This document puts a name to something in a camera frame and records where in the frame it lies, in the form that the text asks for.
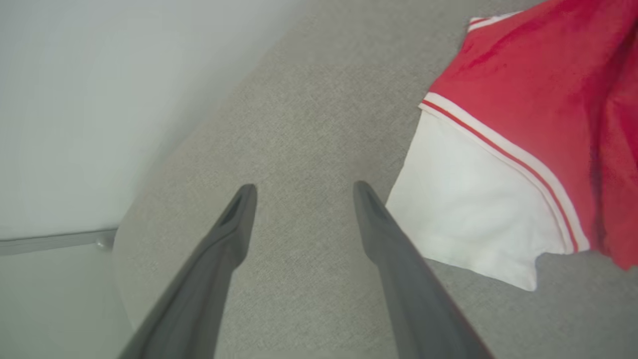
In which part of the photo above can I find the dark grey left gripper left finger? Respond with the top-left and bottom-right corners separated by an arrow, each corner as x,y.
118,183 -> 258,359

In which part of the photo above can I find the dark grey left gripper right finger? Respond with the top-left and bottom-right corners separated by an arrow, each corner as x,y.
353,180 -> 494,359

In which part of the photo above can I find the grey baseboard strip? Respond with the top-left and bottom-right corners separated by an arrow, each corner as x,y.
0,228 -> 118,256

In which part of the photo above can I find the red garment with white sleeves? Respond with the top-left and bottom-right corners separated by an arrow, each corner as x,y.
385,0 -> 638,292

